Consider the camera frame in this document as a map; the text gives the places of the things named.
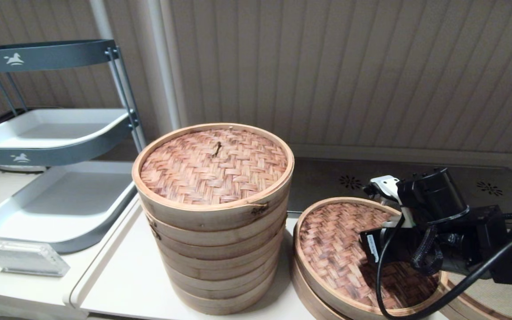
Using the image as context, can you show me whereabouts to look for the dark woven bamboo steamer lid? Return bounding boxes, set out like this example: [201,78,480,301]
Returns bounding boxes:
[294,197,445,320]

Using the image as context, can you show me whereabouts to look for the bamboo steamer basket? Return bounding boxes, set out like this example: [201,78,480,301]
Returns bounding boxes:
[167,262,279,316]
[290,256,350,320]
[438,271,512,320]
[156,231,285,289]
[144,196,290,260]

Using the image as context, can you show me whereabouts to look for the beige mesh steamer liner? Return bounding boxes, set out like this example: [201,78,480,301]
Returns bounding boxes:
[448,273,512,320]

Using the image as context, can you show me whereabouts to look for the light woven bamboo steamer lid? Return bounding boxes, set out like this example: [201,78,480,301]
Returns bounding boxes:
[132,123,295,232]

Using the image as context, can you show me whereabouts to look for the steel panel with flower vents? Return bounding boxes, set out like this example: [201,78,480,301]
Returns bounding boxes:
[285,156,512,214]

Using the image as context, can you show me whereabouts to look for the white vertical pipe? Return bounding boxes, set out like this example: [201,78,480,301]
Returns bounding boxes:
[146,0,188,132]

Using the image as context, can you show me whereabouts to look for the white and grey rack tray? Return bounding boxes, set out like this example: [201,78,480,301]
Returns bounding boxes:
[0,108,139,168]
[0,160,139,254]

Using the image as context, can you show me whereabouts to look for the clear acrylic sign holder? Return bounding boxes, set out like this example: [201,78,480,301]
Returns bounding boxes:
[0,240,71,278]

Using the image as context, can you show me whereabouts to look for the grey-blue rack shelf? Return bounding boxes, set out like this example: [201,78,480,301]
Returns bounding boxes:
[0,40,120,74]

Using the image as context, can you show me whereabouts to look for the black braided sleeve cable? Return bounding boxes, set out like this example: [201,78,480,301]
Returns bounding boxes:
[411,224,443,276]

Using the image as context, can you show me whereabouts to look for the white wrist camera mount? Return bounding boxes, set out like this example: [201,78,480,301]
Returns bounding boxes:
[363,176,416,229]

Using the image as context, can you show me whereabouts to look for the grey metal rack frame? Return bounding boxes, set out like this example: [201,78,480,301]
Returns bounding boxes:
[0,45,147,154]

